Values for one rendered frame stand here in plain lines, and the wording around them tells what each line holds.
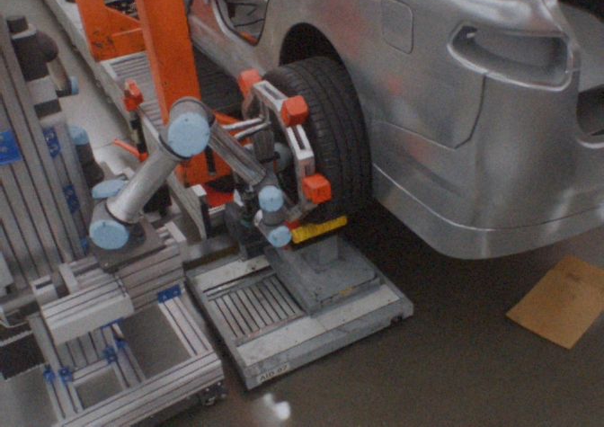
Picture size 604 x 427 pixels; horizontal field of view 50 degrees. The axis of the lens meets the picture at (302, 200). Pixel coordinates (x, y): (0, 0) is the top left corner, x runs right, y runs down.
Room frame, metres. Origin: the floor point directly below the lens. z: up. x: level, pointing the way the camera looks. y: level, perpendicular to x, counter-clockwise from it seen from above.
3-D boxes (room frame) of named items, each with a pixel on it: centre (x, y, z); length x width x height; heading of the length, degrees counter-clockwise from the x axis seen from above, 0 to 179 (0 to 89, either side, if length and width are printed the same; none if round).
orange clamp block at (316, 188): (1.99, -0.05, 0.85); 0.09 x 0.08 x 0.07; 24
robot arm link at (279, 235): (1.75, 0.10, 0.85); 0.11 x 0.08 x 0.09; 25
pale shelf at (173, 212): (2.67, 0.73, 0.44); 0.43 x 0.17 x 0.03; 24
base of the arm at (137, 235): (1.83, 0.63, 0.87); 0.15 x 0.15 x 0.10
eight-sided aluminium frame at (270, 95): (2.28, 0.08, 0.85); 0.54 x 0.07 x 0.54; 24
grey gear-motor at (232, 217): (2.63, 0.17, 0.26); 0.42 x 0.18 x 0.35; 114
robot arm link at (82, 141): (2.26, 0.87, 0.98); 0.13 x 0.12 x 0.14; 104
